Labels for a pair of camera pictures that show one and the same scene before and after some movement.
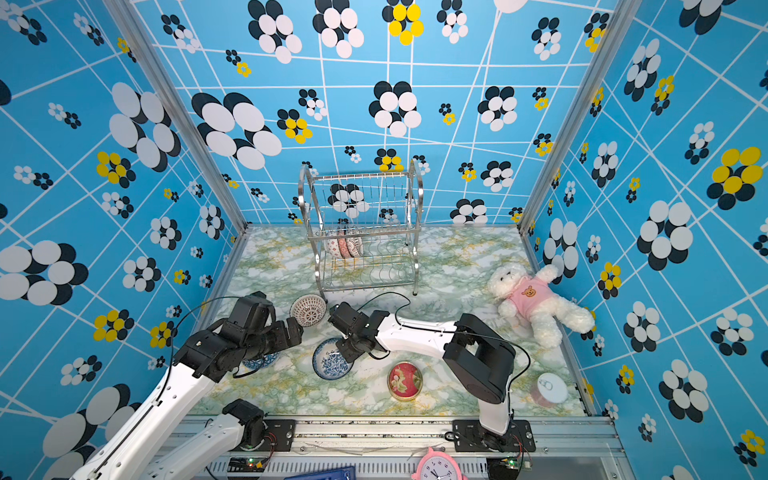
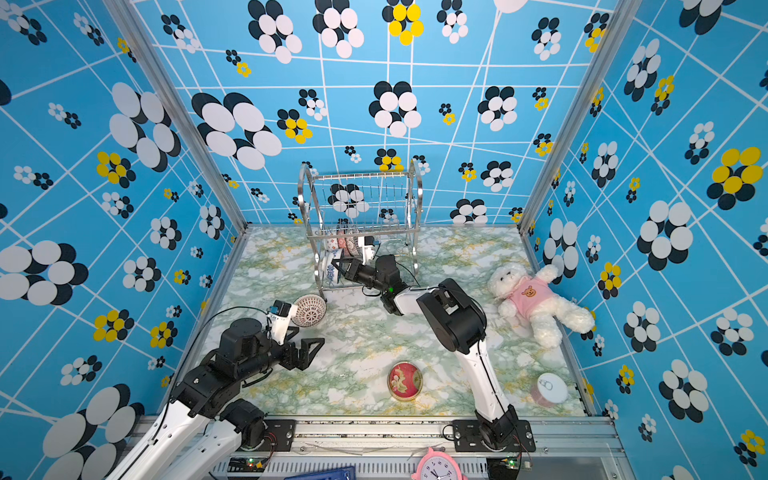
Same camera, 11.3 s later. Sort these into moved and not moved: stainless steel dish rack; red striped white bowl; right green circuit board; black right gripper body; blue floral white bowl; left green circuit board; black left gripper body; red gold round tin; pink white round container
Moved: black left gripper body; blue floral white bowl; black right gripper body
Not moved: red gold round tin; right green circuit board; pink white round container; left green circuit board; stainless steel dish rack; red striped white bowl
